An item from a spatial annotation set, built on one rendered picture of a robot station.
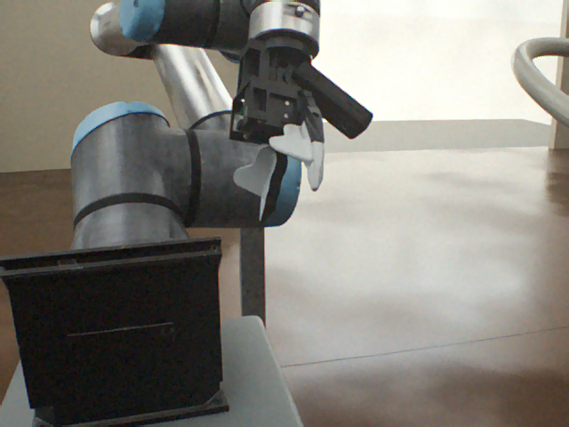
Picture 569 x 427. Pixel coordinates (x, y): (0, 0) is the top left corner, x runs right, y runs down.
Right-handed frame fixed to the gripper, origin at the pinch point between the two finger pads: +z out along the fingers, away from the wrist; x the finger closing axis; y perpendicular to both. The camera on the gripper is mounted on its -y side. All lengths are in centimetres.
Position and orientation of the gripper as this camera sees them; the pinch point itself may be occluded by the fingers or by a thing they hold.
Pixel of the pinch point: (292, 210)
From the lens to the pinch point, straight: 64.3
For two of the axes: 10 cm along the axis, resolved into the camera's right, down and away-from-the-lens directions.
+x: 3.9, -2.3, -8.9
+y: -9.2, -1.5, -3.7
